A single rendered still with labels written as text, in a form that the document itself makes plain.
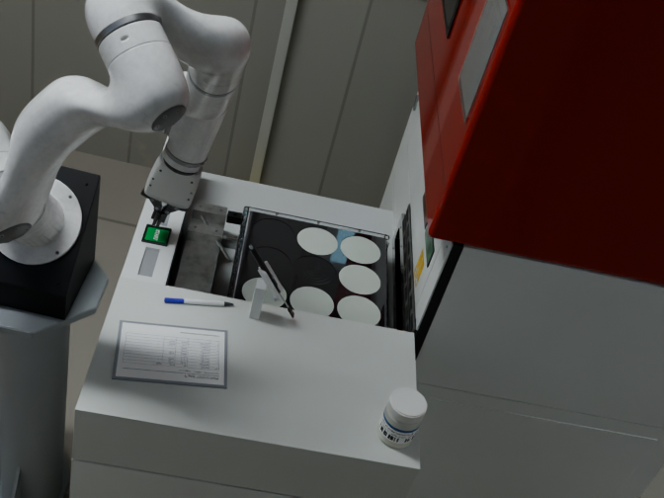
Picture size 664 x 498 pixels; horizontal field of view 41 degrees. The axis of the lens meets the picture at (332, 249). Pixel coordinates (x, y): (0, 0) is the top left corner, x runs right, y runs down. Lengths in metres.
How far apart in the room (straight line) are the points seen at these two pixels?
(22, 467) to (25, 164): 1.16
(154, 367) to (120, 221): 1.84
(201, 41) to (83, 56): 2.23
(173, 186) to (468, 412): 0.84
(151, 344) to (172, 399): 0.14
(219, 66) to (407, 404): 0.68
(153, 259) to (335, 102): 1.70
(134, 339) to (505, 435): 0.91
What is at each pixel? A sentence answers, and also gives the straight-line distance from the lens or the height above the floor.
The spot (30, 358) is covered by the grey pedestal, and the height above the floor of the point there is 0.64.
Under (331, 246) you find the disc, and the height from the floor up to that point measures 0.90.
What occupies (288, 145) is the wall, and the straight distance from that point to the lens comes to 3.60.
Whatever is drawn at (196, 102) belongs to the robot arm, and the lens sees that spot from 1.58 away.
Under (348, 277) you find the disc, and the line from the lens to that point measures 2.07.
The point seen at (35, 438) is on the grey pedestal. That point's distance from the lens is 2.37.
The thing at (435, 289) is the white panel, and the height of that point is 1.10.
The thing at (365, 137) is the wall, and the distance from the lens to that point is 3.55.
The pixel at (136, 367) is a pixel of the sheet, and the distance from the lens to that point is 1.70.
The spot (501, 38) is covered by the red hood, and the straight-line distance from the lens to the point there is 1.52.
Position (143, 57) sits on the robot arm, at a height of 1.60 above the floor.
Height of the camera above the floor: 2.25
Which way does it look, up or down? 39 degrees down
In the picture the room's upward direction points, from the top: 17 degrees clockwise
